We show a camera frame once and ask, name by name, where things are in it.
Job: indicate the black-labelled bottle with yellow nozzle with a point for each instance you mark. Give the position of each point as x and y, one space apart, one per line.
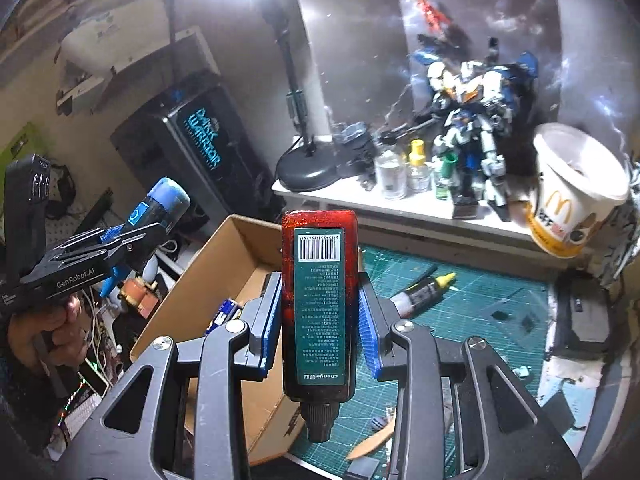
422 290

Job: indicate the blue paint bottle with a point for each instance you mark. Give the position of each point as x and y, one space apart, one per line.
160 205

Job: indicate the dark lightning backdrop panel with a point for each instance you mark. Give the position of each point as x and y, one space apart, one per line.
360 50

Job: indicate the wooden paint brush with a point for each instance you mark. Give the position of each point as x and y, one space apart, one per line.
372 442

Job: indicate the black desk lamp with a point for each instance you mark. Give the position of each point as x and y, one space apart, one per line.
305 170

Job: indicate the white and blue robot model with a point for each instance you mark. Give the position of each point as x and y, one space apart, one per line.
475 110

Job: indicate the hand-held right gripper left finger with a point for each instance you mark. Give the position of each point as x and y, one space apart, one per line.
267 320

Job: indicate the white wall shelf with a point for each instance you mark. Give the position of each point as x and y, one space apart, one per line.
115 85

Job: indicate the blue spray can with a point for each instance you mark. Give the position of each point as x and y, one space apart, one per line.
222 316

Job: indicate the black flat device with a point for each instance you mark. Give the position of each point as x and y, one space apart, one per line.
585 320

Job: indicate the person's left hand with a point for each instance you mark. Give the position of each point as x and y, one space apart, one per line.
50 330

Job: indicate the clear glass bottle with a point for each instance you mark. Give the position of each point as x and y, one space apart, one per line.
390 175

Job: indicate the green cutting mat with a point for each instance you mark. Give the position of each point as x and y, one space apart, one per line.
450 360

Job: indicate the small bottle with green cap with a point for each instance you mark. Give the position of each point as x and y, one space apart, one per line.
444 180

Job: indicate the white storage basket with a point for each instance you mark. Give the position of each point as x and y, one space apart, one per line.
95 52

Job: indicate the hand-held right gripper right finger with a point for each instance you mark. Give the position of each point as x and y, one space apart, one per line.
372 330

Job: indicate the green box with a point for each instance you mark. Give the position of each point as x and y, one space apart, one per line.
22 147

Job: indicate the black computer tower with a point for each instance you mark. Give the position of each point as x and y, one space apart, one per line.
165 140

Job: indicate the white paper bucket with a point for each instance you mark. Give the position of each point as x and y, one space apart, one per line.
570 200

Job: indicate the small black block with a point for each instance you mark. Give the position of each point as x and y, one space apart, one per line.
362 467

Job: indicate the backlit keyboard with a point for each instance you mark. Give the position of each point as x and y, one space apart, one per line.
80 407

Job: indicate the small dark model part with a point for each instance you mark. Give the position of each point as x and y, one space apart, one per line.
355 147

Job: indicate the small black plastic part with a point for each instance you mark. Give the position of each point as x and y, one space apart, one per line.
500 315

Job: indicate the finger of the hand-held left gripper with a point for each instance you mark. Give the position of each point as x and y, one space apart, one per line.
80 242
140 240

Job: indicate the brown cardboard box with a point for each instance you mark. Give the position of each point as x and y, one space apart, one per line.
200 270

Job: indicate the small bottle with yellow cap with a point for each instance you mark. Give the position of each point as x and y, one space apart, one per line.
418 170

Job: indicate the orange toy figure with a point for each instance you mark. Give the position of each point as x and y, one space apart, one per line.
137 297

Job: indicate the red bottle with green label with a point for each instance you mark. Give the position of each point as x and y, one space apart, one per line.
320 310

